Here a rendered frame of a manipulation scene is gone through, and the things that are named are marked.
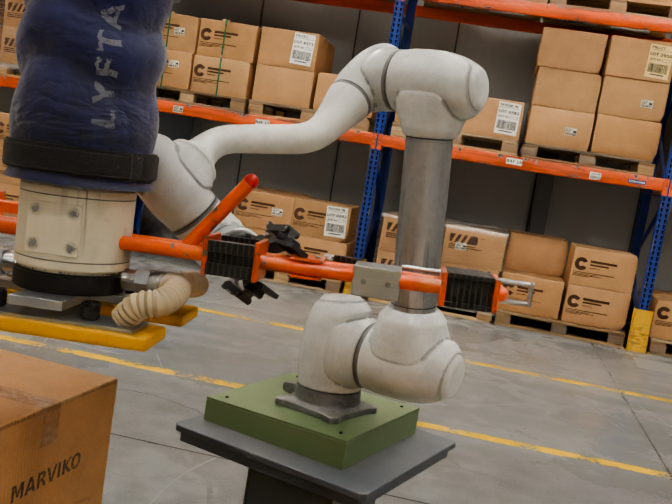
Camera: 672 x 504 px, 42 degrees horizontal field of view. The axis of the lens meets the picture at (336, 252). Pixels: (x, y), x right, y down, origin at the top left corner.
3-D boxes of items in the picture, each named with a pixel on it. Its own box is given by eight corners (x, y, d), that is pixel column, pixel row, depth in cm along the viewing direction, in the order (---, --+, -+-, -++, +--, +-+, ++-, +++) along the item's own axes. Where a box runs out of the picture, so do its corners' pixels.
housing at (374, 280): (349, 295, 127) (353, 264, 126) (352, 288, 133) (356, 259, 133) (397, 302, 126) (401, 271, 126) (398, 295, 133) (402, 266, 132)
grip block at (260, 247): (198, 276, 127) (202, 236, 126) (213, 268, 137) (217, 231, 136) (254, 284, 126) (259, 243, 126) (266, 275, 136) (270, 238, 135)
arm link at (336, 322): (320, 371, 217) (332, 285, 215) (383, 390, 207) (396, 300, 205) (281, 380, 204) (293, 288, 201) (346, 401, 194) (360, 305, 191)
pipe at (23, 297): (-82, 290, 123) (-79, 250, 122) (1, 270, 148) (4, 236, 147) (152, 324, 120) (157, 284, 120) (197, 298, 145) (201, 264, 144)
